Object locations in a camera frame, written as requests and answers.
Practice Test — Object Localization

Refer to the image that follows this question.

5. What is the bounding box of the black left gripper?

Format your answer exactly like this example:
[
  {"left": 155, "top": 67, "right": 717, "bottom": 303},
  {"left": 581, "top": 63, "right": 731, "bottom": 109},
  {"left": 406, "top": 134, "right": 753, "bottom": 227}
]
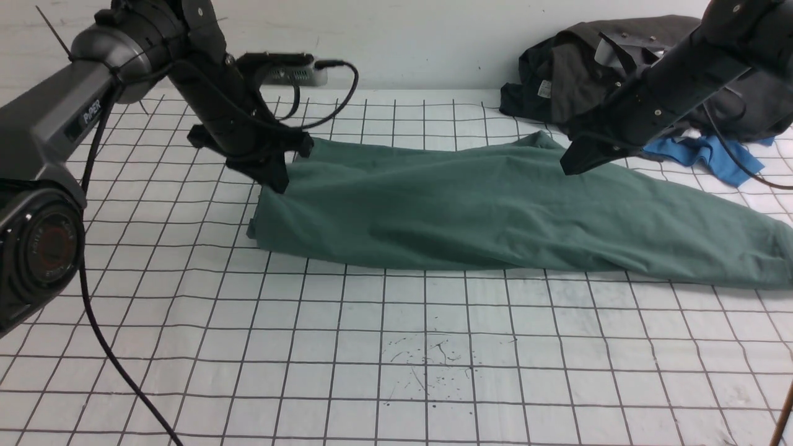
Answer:
[{"left": 168, "top": 53, "right": 314, "bottom": 195}]

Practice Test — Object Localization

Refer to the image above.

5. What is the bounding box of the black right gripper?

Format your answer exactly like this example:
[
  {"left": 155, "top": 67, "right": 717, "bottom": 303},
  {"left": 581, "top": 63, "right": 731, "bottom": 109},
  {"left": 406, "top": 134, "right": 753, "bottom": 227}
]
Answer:
[{"left": 559, "top": 28, "right": 757, "bottom": 176}]

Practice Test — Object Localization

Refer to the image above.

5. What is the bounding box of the green long-sleeved shirt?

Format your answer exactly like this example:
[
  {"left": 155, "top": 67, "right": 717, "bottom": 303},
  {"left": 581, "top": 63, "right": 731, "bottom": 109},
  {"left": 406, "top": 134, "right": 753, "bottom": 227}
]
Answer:
[{"left": 247, "top": 132, "right": 792, "bottom": 290}]

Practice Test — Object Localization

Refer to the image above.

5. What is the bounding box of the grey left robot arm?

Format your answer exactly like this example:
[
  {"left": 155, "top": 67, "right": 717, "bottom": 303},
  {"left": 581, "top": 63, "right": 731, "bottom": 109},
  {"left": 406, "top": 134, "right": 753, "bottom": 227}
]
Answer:
[{"left": 1, "top": 1, "right": 313, "bottom": 335}]

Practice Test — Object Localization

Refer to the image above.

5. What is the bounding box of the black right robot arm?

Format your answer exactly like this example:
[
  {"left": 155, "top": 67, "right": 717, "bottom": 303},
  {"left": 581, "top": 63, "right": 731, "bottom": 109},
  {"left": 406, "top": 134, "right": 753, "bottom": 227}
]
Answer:
[{"left": 560, "top": 1, "right": 791, "bottom": 175}]

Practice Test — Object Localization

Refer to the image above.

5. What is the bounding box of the black garment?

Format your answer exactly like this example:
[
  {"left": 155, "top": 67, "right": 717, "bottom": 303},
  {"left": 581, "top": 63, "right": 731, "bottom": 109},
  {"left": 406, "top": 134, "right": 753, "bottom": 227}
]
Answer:
[{"left": 499, "top": 36, "right": 598, "bottom": 125}]

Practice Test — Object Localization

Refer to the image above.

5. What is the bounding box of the dark grey garment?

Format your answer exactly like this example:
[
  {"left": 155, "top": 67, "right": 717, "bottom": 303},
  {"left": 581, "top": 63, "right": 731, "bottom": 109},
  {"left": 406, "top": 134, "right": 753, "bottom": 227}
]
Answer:
[{"left": 543, "top": 15, "right": 792, "bottom": 142}]

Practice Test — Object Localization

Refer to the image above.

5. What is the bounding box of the blue garment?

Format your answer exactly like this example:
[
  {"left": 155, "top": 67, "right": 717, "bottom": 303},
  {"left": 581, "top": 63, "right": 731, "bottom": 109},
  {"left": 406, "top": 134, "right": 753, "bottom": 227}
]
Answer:
[{"left": 641, "top": 135, "right": 765, "bottom": 188}]

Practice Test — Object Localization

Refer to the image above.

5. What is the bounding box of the white grid tablecloth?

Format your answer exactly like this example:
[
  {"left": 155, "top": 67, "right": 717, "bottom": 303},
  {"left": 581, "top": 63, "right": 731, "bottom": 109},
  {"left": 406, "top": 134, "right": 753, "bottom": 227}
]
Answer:
[{"left": 0, "top": 90, "right": 793, "bottom": 446}]

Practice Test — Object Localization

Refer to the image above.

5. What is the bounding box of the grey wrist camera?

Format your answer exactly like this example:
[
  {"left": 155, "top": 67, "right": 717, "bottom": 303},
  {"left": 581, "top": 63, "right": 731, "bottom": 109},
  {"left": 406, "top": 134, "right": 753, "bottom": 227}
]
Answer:
[{"left": 236, "top": 53, "right": 328, "bottom": 87}]

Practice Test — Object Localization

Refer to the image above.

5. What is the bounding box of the black camera cable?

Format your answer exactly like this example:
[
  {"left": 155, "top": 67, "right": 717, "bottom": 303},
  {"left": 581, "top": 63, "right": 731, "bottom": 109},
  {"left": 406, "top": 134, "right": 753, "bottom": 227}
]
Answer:
[{"left": 167, "top": 59, "right": 360, "bottom": 132}]

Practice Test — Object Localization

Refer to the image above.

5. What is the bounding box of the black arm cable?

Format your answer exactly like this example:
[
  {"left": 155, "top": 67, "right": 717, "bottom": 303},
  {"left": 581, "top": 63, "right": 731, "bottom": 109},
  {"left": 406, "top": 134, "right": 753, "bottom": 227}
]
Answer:
[{"left": 77, "top": 87, "right": 183, "bottom": 446}]

